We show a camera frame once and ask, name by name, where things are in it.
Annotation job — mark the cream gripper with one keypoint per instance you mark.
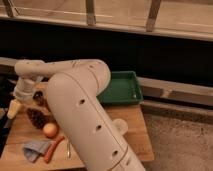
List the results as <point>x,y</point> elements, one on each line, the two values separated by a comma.
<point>14,108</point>

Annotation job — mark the dark grape bunch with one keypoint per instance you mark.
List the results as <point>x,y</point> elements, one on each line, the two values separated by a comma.
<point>38,118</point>

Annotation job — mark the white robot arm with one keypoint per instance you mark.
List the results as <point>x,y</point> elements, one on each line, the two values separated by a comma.
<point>71,93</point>

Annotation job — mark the small metal cup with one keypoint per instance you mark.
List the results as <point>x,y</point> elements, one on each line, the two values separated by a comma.
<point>39,98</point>

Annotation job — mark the white plastic cup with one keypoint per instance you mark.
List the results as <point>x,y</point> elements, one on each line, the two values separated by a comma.
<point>121,125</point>

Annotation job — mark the wooden board table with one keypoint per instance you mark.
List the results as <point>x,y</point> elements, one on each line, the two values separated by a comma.
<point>12,158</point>

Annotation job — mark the apple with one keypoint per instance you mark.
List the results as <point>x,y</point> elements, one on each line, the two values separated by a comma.
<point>50,130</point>

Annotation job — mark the grey cloth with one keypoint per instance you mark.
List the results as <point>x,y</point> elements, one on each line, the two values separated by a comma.
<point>33,149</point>

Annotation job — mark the orange carrot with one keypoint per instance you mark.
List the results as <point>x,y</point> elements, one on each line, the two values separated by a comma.
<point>52,148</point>

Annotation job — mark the green plastic tray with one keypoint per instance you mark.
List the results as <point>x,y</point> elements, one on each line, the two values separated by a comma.
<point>123,89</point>

